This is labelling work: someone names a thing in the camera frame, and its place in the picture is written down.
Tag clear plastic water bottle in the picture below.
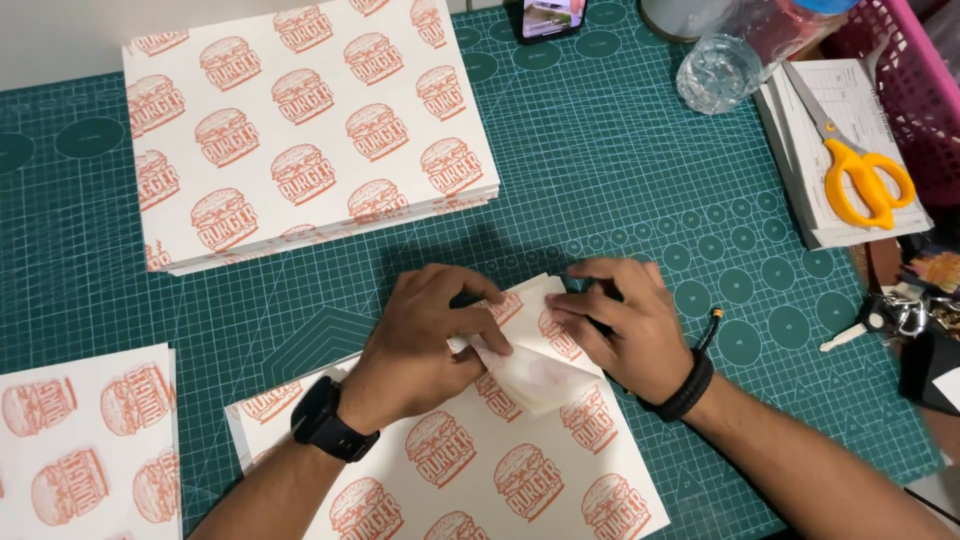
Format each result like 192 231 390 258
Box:
675 0 860 117

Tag black braided bracelet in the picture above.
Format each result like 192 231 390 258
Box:
636 307 726 423

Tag burger-print paper sheet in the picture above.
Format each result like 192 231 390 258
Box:
225 273 672 540

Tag black wallet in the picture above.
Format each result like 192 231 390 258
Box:
898 330 960 417

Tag pink plastic basket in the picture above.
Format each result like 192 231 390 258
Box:
821 0 960 210

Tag black smartphone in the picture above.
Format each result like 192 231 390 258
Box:
514 0 589 45

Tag white round container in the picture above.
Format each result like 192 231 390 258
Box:
639 0 740 44

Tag green cutting mat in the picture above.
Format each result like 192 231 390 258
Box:
0 0 945 540

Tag person's right hand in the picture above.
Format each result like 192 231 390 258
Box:
545 257 696 407

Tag small pile of burger-print sheets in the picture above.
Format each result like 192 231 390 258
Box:
0 342 184 540

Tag thick stack of burger-print sheets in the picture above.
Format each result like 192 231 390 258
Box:
122 0 501 277

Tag black smartwatch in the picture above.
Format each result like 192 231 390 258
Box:
290 375 381 464

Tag bunch of keys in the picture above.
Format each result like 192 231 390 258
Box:
819 288 960 354

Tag colourful snack packet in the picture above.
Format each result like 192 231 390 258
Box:
898 247 960 297

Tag person's left hand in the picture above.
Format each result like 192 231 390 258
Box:
338 263 514 436

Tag yellow-handled scissors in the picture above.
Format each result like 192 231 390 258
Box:
780 60 918 231

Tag white paper pad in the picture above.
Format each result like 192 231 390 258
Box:
753 58 935 252

